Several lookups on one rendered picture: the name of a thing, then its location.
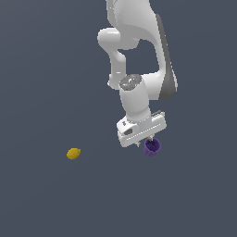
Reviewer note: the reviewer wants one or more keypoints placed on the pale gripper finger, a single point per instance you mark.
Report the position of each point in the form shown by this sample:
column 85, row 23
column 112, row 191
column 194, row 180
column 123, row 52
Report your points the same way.
column 137, row 144
column 150, row 137

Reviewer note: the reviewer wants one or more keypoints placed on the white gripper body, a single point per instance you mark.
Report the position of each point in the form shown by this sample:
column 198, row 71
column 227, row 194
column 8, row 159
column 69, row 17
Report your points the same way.
column 140, row 129

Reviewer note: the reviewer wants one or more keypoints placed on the purple cup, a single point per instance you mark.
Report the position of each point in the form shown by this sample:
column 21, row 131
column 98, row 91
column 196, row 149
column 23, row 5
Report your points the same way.
column 152, row 147

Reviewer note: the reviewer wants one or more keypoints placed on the yellow lemon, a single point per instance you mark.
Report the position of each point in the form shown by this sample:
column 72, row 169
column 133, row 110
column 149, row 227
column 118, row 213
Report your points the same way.
column 73, row 153

